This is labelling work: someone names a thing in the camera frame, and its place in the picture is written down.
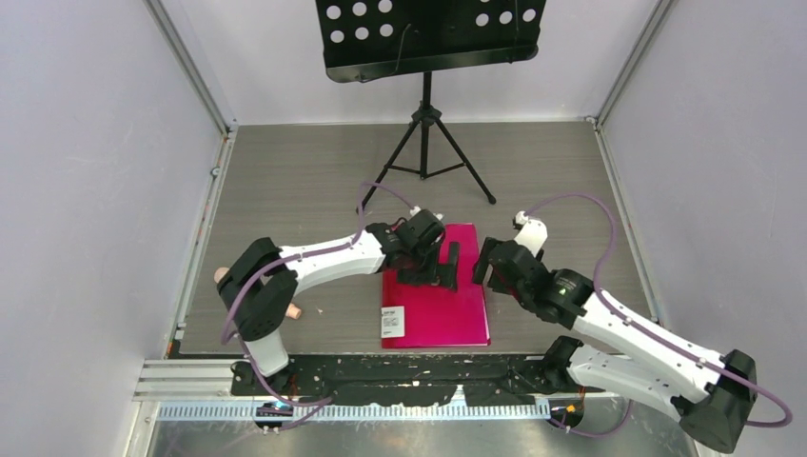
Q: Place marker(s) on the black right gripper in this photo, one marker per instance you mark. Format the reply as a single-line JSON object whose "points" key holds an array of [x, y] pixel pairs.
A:
{"points": [[482, 266]]}

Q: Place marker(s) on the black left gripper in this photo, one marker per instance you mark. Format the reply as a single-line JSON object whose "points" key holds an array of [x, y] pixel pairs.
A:
{"points": [[445, 271]]}

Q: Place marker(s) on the red plastic folder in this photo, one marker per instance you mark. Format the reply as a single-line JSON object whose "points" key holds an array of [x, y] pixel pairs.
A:
{"points": [[436, 317]]}

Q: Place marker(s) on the pink plastic cylinder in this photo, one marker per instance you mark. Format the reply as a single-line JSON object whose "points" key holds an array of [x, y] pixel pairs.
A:
{"points": [[292, 310]]}

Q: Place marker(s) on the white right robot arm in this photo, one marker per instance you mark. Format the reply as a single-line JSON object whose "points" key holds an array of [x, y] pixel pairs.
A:
{"points": [[700, 389]]}

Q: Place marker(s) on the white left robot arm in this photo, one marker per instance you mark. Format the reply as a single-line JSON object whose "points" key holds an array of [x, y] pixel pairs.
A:
{"points": [[258, 289]]}

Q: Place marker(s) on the white barcode label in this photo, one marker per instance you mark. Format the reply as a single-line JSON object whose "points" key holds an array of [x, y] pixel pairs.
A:
{"points": [[392, 322]]}

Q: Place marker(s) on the black music stand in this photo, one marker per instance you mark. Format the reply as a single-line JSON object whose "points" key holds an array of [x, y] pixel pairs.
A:
{"points": [[365, 41]]}

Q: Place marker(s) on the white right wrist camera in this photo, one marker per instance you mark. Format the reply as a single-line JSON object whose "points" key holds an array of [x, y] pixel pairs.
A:
{"points": [[532, 232]]}

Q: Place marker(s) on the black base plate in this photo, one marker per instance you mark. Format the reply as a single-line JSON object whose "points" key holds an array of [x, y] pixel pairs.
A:
{"points": [[410, 380]]}

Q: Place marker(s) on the aluminium frame rail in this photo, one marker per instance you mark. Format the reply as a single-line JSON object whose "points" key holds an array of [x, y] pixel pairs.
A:
{"points": [[455, 410]]}

